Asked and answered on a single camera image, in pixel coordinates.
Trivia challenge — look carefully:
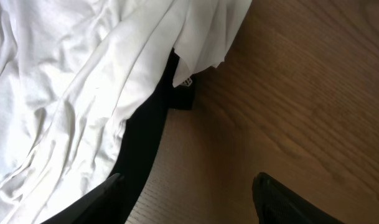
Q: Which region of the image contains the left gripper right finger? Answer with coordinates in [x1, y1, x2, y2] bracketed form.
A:
[252, 172, 342, 224]

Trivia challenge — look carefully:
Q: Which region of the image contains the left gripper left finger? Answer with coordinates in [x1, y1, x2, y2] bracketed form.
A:
[43, 174, 124, 224]

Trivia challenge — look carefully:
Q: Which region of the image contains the dark navy garment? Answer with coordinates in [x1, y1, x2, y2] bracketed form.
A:
[110, 52, 195, 223]

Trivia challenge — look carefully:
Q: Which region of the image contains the white shirt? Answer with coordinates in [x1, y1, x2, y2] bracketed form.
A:
[0, 0, 251, 223]

